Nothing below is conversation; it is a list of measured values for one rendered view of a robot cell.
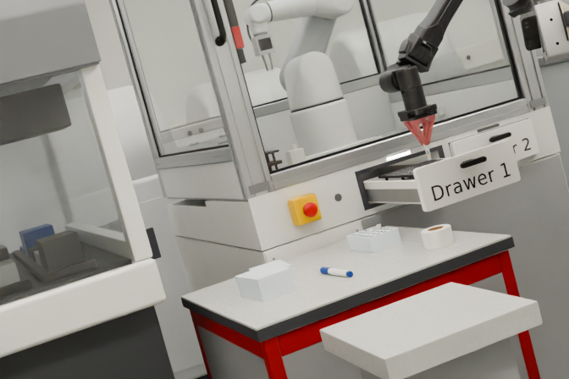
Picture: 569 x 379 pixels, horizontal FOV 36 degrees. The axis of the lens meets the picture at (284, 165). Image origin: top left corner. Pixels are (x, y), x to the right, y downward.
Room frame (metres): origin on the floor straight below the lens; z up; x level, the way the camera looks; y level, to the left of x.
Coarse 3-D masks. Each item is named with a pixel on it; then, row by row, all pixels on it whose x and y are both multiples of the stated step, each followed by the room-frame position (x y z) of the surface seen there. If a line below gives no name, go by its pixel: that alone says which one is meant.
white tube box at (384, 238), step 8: (360, 232) 2.25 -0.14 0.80; (376, 232) 2.19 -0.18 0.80; (384, 232) 2.15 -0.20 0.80; (392, 232) 2.16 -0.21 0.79; (352, 240) 2.22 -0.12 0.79; (360, 240) 2.18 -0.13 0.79; (368, 240) 2.14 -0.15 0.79; (376, 240) 2.14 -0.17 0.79; (384, 240) 2.15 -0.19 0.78; (392, 240) 2.15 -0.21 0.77; (400, 240) 2.16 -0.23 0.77; (352, 248) 2.23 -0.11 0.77; (360, 248) 2.19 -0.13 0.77; (368, 248) 2.15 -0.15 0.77; (376, 248) 2.14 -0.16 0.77; (384, 248) 2.14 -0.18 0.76
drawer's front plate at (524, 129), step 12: (528, 120) 2.66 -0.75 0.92; (492, 132) 2.61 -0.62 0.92; (504, 132) 2.63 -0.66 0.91; (516, 132) 2.64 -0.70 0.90; (528, 132) 2.66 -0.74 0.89; (456, 144) 2.57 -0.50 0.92; (468, 144) 2.58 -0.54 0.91; (480, 144) 2.60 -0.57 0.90; (516, 144) 2.64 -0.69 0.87; (528, 144) 2.66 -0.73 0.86; (516, 156) 2.64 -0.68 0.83; (528, 156) 2.65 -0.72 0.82
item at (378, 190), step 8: (368, 184) 2.45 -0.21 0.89; (376, 184) 2.41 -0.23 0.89; (384, 184) 2.36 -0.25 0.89; (392, 184) 2.32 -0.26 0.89; (400, 184) 2.28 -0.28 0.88; (408, 184) 2.24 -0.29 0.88; (416, 184) 2.21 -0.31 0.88; (368, 192) 2.46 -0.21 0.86; (376, 192) 2.41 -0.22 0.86; (384, 192) 2.37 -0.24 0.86; (392, 192) 2.33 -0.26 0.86; (400, 192) 2.29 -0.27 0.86; (408, 192) 2.25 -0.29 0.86; (416, 192) 2.21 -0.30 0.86; (368, 200) 2.47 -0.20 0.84; (376, 200) 2.43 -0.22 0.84; (384, 200) 2.38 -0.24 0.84; (392, 200) 2.34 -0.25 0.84; (400, 200) 2.30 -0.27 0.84; (408, 200) 2.26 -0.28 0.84; (416, 200) 2.22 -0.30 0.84
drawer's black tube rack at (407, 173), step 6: (426, 162) 2.48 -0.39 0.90; (432, 162) 2.45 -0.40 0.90; (402, 168) 2.50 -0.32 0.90; (408, 168) 2.46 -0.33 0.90; (414, 168) 2.42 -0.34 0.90; (384, 174) 2.48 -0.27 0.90; (390, 174) 2.43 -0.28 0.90; (396, 174) 2.39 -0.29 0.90; (402, 174) 2.36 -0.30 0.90; (408, 174) 2.33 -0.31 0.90
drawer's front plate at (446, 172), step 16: (496, 144) 2.24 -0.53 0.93; (448, 160) 2.19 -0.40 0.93; (464, 160) 2.20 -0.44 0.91; (496, 160) 2.24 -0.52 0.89; (512, 160) 2.25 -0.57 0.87; (416, 176) 2.16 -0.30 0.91; (432, 176) 2.17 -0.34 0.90; (448, 176) 2.18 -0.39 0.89; (464, 176) 2.20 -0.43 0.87; (480, 176) 2.21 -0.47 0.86; (496, 176) 2.23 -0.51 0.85; (512, 176) 2.25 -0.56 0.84; (432, 192) 2.16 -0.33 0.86; (464, 192) 2.19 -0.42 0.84; (480, 192) 2.21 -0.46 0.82; (432, 208) 2.16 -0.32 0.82
